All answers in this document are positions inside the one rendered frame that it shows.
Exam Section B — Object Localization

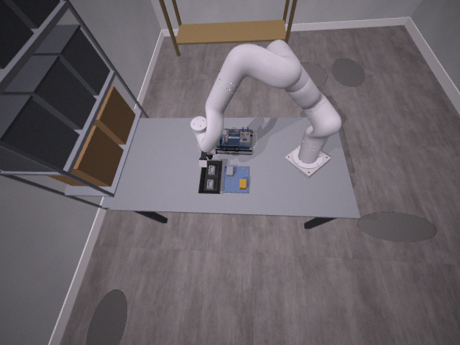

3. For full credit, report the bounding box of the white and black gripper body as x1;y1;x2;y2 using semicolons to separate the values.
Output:
198;146;217;155

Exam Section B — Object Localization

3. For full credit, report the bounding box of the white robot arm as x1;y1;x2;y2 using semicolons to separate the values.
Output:
190;40;341;169

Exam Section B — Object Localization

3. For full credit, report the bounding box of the yellow-orange flat block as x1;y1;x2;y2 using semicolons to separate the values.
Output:
239;179;247;190

